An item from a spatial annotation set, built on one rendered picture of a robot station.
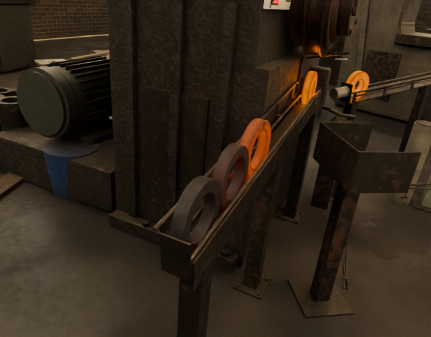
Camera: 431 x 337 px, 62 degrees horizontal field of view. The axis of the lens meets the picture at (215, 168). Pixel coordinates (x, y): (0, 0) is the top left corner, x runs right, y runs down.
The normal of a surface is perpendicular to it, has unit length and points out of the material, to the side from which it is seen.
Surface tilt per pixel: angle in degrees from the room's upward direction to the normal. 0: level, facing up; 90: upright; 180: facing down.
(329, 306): 0
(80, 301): 0
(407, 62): 90
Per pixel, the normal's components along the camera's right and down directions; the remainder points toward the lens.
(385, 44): -0.64, 0.29
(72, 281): 0.08, -0.90
